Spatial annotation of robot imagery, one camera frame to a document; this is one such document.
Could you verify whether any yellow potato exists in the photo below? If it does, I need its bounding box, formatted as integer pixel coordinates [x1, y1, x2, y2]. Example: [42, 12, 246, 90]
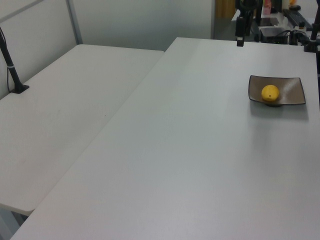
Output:
[261, 84, 280, 102]

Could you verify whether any brown square ceramic plate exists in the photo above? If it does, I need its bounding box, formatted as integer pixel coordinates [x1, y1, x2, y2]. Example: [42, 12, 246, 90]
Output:
[248, 74, 307, 108]

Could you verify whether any brown wooden panel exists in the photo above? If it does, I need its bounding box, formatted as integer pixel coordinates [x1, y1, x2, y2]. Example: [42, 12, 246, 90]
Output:
[215, 0, 237, 18]

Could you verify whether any black electronics box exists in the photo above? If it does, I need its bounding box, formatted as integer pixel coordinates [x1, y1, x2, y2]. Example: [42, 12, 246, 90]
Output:
[259, 26, 291, 43]

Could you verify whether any dark flat pad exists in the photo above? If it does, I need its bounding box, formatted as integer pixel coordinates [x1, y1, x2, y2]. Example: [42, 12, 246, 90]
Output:
[257, 16, 280, 27]

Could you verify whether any black pole with base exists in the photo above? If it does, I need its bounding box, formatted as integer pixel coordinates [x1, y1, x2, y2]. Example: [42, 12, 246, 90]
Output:
[0, 26, 30, 95]

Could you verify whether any emergency stop button box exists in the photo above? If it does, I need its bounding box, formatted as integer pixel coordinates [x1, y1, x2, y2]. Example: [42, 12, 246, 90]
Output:
[292, 21, 310, 32]

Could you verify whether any black keyboard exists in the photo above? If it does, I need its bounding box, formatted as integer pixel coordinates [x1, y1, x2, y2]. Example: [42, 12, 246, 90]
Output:
[283, 8, 311, 26]

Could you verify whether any dark stand pole with clamp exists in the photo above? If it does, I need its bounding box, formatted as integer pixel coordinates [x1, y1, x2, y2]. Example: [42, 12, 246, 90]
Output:
[303, 23, 320, 53]

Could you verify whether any black camera box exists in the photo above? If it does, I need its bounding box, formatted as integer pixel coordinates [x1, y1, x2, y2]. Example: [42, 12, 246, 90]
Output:
[235, 16, 245, 48]

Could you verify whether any grey partition post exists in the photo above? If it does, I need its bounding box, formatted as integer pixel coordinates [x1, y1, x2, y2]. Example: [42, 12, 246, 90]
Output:
[66, 0, 84, 46]

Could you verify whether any black cable bundle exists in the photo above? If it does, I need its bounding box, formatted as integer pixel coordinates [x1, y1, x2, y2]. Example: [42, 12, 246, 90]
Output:
[289, 29, 309, 46]

